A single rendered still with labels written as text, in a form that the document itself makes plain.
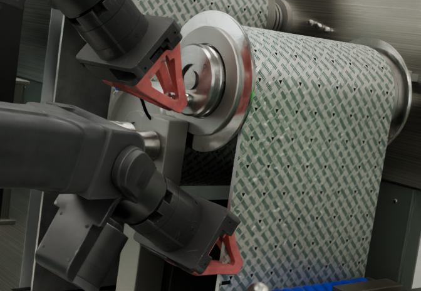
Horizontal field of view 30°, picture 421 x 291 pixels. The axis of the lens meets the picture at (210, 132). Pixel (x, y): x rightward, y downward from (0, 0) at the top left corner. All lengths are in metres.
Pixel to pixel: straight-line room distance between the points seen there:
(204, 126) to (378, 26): 0.37
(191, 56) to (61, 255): 0.26
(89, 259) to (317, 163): 0.31
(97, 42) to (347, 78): 0.30
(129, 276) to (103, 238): 0.19
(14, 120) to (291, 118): 0.38
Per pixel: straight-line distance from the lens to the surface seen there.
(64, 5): 0.71
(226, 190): 1.30
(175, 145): 0.83
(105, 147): 0.60
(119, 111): 0.96
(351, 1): 1.13
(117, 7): 0.72
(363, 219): 0.96
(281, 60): 0.82
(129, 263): 0.86
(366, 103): 0.92
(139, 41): 0.73
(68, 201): 0.68
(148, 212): 0.70
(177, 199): 0.72
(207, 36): 0.82
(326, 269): 0.93
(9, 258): 1.33
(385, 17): 1.09
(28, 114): 0.55
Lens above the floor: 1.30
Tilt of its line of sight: 7 degrees down
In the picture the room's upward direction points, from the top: 8 degrees clockwise
